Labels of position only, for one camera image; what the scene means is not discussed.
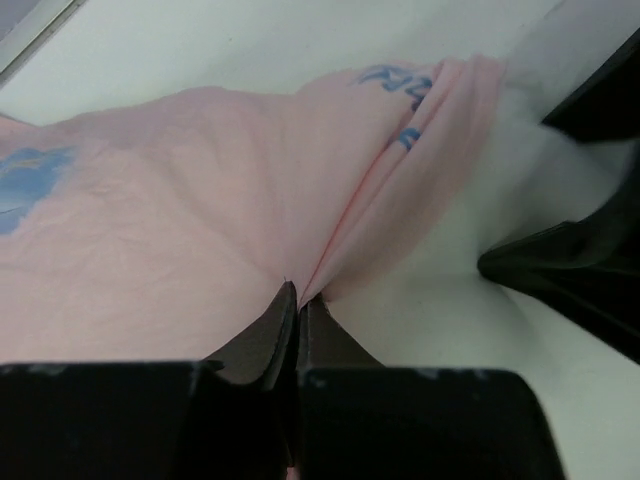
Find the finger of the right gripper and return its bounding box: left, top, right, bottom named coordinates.
left=477, top=175, right=639, bottom=362
left=542, top=32, right=640, bottom=143

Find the white pillow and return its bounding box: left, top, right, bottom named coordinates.
left=330, top=1, right=639, bottom=479

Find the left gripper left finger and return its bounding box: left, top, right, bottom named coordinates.
left=1, top=282, right=297, bottom=479

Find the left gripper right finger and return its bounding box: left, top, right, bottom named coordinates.
left=296, top=298, right=565, bottom=479

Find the pink blue pillowcase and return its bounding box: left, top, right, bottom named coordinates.
left=1, top=56, right=504, bottom=362

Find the aluminium front rail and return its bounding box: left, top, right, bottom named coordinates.
left=0, top=0, right=85, bottom=86

